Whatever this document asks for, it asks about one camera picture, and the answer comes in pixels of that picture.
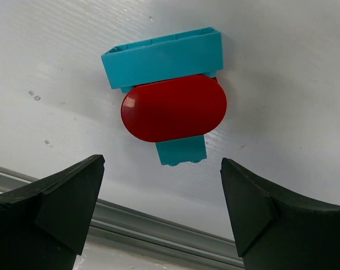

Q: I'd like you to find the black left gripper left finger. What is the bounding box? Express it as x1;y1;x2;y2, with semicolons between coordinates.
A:
0;155;105;269

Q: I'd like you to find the blue bottom lego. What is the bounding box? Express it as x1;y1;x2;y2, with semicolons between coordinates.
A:
155;135;207;166

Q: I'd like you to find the blue lego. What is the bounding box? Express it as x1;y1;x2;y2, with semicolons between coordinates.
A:
101;27;224;93
155;135;207;166

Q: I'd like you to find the red round lego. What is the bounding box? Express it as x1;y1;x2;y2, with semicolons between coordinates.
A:
121;75;227;142

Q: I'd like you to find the blue top lego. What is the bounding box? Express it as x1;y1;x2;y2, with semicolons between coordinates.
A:
101;27;224;93

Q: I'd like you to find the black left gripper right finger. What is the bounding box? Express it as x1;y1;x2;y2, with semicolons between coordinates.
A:
220;158;340;269

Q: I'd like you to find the aluminium table rail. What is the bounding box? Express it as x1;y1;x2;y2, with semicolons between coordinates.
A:
0;162;245;269

